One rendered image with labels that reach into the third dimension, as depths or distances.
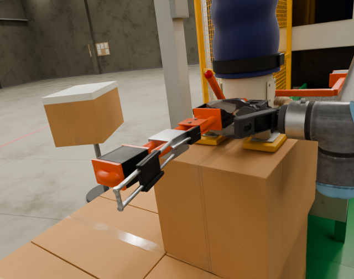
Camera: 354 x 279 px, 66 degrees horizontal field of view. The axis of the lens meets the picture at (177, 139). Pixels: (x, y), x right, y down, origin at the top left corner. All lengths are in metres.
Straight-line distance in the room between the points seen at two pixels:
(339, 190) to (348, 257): 1.30
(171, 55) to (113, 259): 1.71
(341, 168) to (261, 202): 0.21
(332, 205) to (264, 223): 0.76
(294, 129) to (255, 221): 0.28
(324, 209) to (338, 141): 0.90
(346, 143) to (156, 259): 0.75
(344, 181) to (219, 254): 0.45
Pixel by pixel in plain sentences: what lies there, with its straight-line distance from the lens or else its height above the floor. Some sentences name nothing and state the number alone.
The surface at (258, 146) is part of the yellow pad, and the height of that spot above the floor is 0.96.
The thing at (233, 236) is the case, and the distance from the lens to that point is 0.87.
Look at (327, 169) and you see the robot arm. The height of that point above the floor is 0.98.
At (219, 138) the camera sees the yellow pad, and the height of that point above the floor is 0.97.
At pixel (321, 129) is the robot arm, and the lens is 0.65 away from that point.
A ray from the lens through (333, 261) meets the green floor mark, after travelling 1.94.
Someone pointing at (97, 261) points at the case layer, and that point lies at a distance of 1.17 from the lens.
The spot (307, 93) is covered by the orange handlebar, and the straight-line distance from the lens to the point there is 0.98.
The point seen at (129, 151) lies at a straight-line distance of 0.52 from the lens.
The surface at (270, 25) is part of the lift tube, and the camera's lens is 0.92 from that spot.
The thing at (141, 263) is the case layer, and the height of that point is 0.54.
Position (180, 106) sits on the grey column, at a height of 0.76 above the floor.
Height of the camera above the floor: 1.28
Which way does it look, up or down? 19 degrees down
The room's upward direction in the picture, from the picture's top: 7 degrees counter-clockwise
